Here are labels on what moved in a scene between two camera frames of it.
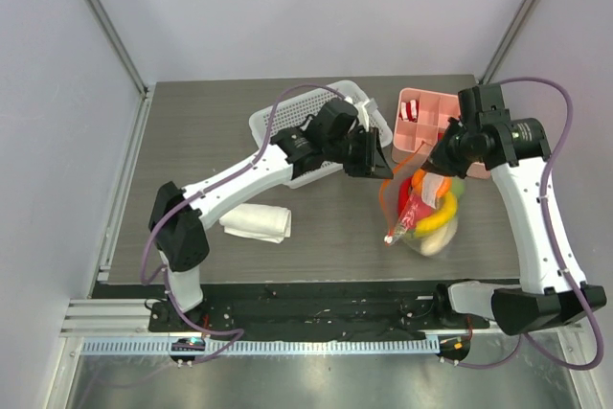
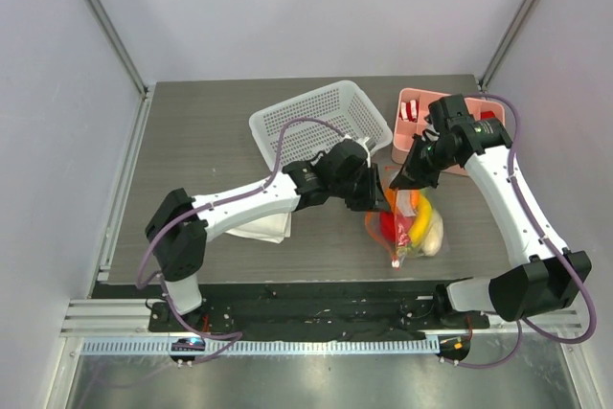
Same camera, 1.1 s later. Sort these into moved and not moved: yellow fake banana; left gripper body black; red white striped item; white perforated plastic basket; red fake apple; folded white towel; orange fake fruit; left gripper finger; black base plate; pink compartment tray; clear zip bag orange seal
Moved: left gripper finger; yellow fake banana; red fake apple; left gripper body black; orange fake fruit; clear zip bag orange seal
Not moved: black base plate; white perforated plastic basket; folded white towel; red white striped item; pink compartment tray
